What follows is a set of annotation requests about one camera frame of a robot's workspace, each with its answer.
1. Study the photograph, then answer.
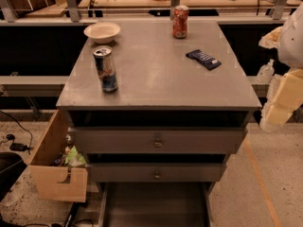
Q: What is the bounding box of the dark blue rxbar wrapper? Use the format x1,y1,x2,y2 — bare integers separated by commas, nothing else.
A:
186,49,222,71

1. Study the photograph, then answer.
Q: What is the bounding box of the grey drawer cabinet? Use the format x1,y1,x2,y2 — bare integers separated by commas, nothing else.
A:
55,20,262,227

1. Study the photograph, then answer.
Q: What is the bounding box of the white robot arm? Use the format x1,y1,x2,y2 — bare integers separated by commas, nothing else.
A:
259,4,303,132

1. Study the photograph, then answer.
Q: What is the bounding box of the grey top drawer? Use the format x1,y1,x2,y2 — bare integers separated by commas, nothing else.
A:
69,128,247,154

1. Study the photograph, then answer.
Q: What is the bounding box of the orange soda can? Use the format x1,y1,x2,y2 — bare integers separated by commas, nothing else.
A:
172,5,189,39

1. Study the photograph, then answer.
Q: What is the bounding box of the wooden side drawer box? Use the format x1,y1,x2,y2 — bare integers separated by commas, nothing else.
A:
28,111,88,202

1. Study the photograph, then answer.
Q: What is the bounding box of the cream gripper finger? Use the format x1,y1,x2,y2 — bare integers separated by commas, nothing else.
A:
259,69,303,132
258,26,281,49

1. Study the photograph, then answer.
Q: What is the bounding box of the white pump bottle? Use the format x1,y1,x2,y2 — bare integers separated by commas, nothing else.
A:
257,59,275,83

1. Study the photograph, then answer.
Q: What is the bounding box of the black power adapter with cable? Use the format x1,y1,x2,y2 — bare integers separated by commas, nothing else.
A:
1,111,33,152

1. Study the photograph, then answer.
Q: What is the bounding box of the white bowl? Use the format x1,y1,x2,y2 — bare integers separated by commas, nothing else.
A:
84,22,120,44

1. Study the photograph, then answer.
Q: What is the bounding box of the black bin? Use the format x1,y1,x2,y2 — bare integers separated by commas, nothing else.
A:
0,152,27,201

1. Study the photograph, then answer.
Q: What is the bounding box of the green snack packet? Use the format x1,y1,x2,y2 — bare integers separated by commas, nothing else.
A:
64,146,86,167

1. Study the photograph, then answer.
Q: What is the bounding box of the grey middle drawer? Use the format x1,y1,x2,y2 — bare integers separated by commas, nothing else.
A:
90,163,226,183

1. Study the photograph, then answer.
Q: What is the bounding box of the grey open bottom drawer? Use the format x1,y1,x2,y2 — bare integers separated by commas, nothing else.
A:
98,183,214,227

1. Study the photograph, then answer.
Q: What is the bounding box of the blue silver energy drink can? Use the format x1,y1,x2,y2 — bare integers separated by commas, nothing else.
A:
93,45,118,93

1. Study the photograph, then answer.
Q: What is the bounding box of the grey metal railing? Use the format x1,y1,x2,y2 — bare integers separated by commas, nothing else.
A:
0,0,302,23

